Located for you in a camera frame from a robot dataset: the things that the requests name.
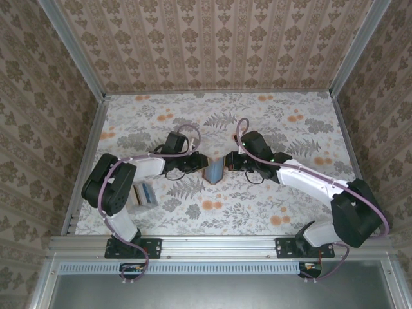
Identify brown card holder clear sleeves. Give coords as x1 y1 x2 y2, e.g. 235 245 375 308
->
202 158 225 186

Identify blue credit card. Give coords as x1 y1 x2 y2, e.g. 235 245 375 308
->
143 183 156 205

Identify brown and white credit card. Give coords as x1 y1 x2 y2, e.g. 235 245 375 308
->
133 183 144 207

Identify floral patterned table cover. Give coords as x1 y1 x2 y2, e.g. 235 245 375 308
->
74 91 375 236

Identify black electronics connector box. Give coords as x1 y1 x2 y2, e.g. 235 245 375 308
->
119 261 147 280
297 261 324 279

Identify grey metal sheet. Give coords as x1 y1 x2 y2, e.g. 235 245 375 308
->
50 273 397 309

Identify thin black left gripper cable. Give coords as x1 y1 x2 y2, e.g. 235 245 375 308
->
163 167 188 181

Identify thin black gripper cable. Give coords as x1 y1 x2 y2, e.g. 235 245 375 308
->
163 167 188 181
243 169 268 185

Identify thin black right gripper cable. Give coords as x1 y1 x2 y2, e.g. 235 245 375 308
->
243 169 268 185

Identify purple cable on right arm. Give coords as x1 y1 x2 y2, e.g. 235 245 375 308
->
236 118 390 284

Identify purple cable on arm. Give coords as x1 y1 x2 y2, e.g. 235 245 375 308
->
236 118 390 284
98 124 203 286

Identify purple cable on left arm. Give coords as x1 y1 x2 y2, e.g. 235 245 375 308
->
98 124 203 286

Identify thin aluminium rail by wall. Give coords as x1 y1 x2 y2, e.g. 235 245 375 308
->
103 89 333 97

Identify long aluminium table edge rail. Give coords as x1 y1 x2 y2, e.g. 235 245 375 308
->
48 234 395 258

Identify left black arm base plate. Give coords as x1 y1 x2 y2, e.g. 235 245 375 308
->
104 237 162 259

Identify aluminium side rail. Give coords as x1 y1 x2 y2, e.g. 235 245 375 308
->
330 91 381 235
61 94 110 236

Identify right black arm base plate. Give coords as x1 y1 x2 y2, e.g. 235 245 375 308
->
276 237 336 259

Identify white slotted cable duct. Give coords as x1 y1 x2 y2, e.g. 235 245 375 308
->
59 261 323 275

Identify aluminium upright post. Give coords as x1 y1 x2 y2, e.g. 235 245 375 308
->
329 0 396 95
36 0 108 98

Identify aluminium lower frame rail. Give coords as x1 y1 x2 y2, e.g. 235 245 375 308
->
382 257 408 309
28 257 61 309

